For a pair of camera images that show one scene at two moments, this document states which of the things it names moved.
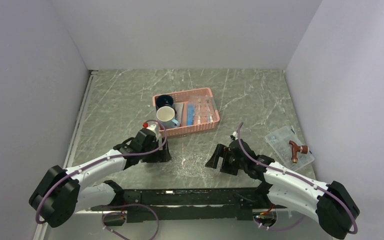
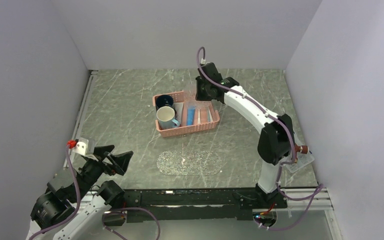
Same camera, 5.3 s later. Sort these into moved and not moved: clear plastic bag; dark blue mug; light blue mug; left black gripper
Moved: left black gripper
Not moved: clear plastic bag; light blue mug; dark blue mug
